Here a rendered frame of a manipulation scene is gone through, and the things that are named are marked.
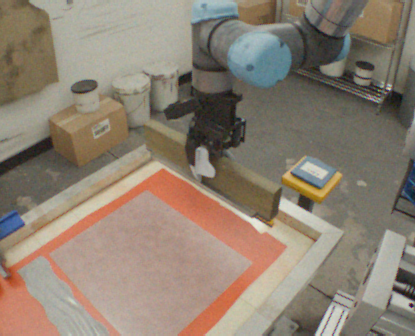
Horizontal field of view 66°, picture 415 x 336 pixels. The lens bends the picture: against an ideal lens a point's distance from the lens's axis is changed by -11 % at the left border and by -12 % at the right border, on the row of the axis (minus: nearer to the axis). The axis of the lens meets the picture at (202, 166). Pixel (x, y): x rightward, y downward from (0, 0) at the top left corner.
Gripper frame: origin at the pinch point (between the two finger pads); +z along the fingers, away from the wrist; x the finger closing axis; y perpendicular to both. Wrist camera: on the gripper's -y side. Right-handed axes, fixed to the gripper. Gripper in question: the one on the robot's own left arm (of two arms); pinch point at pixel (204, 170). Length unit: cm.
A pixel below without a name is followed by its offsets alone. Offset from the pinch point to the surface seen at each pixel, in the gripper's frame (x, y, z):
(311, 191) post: 25.5, 14.8, 14.4
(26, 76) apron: 31, -195, 41
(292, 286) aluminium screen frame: -5.1, 27.4, 10.7
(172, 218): -5.6, -5.1, 14.0
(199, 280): -14.0, 11.4, 14.1
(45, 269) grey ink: -36.1, -13.4, 13.3
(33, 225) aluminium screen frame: -32.0, -25.7, 11.8
